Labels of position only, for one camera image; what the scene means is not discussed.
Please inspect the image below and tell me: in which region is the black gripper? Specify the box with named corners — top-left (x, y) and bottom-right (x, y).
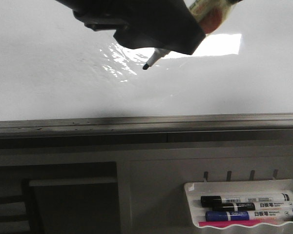
top-left (60, 0), bottom-right (206, 55)

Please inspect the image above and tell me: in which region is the black whiteboard marker with tape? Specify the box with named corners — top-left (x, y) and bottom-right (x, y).
top-left (142, 0), bottom-right (242, 71)

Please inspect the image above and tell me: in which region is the white whiteboard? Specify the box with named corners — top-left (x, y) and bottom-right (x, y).
top-left (0, 0), bottom-right (293, 121)

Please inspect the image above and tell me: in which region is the grey aluminium whiteboard tray ledge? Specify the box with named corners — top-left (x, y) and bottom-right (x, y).
top-left (0, 113), bottom-right (293, 138)

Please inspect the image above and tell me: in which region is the metal hook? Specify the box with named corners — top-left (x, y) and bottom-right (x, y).
top-left (272, 169), bottom-right (278, 180)
top-left (226, 171), bottom-right (232, 182)
top-left (249, 170), bottom-right (255, 181)
top-left (203, 172), bottom-right (209, 182)

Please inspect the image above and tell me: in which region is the white plastic marker tray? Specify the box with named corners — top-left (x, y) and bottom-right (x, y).
top-left (184, 179), bottom-right (293, 234)

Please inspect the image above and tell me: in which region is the black capped marker top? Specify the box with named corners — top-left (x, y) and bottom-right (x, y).
top-left (200, 192), bottom-right (293, 207)

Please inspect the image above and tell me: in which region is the blue capped marker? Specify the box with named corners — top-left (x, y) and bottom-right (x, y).
top-left (205, 208), bottom-right (293, 222)

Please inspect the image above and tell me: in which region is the black marker middle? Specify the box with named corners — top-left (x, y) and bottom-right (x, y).
top-left (212, 201), bottom-right (293, 212)

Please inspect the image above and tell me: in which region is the pink eraser strip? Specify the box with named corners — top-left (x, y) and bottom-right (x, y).
top-left (198, 220), bottom-right (256, 228)

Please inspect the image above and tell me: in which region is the dark chair back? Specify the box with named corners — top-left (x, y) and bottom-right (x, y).
top-left (22, 176), bottom-right (121, 234)

